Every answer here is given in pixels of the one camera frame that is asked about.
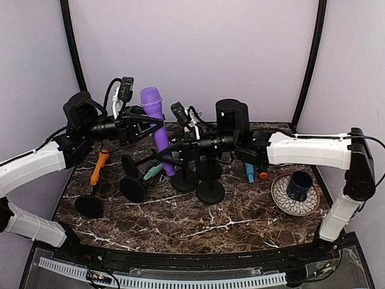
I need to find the orange toy microphone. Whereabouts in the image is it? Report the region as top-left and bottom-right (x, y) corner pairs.
(90, 149), (109, 186)

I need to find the stand holding purple microphone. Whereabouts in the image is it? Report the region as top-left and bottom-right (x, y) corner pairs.
(171, 143), (199, 192)

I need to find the light blue toy microphone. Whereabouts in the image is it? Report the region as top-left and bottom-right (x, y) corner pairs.
(245, 163), (255, 184)

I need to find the fallen stand holding green microphone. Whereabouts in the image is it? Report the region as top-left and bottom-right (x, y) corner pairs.
(119, 176), (147, 204)

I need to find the black microphone stand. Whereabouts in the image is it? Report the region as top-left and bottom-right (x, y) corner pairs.
(196, 178), (225, 205)

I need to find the dark blue ceramic cup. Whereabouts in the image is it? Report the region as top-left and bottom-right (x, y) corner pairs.
(286, 170), (313, 202)

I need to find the stand holding cream microphone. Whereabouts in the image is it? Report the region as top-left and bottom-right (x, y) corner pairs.
(121, 151), (156, 178)

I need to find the patterned ceramic saucer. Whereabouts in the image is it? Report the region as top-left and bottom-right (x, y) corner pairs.
(271, 173), (321, 217)

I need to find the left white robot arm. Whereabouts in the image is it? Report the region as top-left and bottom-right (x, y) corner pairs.
(1, 92), (164, 263)

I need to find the left black frame post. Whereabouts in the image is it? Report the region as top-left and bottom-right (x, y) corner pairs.
(60, 0), (88, 91)

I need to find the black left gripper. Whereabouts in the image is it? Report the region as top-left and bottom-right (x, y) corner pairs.
(81, 104), (165, 146)

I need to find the purple toy microphone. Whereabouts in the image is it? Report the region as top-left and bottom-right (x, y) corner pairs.
(140, 86), (177, 177)

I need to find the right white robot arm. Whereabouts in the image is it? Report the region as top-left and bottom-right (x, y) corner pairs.
(157, 99), (377, 261)

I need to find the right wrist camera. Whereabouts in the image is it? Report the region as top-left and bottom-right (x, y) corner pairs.
(170, 102), (200, 140)

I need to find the mint green toy microphone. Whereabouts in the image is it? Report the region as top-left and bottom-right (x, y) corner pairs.
(143, 163), (163, 181)

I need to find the white slotted cable duct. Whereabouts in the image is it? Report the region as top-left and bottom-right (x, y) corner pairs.
(37, 257), (287, 288)

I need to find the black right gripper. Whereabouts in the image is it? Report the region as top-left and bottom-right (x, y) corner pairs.
(156, 126), (239, 169)

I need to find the fallen stand holding orange microphone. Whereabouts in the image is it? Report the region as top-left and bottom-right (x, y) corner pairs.
(74, 185), (104, 219)

